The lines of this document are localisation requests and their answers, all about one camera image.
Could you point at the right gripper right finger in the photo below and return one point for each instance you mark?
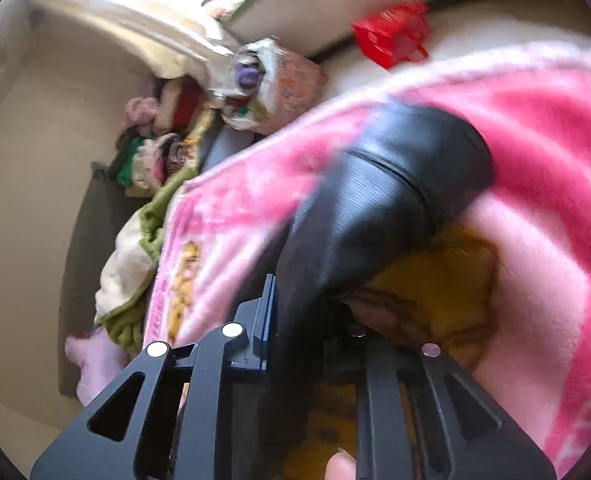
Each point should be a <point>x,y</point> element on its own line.
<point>420,415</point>

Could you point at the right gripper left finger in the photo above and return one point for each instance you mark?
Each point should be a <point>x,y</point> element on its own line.
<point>174,413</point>

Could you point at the black leather jacket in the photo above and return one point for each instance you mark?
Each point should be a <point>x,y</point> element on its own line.
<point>412,170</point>

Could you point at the pile of mixed clothes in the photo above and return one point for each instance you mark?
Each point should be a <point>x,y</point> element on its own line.
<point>170,125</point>

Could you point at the person's right hand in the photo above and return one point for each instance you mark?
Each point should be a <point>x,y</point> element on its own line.
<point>341,466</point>

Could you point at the lilac quilted duvet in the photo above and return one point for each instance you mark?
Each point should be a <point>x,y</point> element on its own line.
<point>99,360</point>

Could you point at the green and cream blanket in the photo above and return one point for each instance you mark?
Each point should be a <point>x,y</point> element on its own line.
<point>121,302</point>

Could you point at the pink cartoon fleece blanket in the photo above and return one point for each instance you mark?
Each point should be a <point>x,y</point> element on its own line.
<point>527,331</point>

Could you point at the dark grey headboard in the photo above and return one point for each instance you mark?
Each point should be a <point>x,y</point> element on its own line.
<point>104,211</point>

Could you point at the purple cloth bundle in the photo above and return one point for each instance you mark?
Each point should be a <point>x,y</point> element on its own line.
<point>249,74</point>

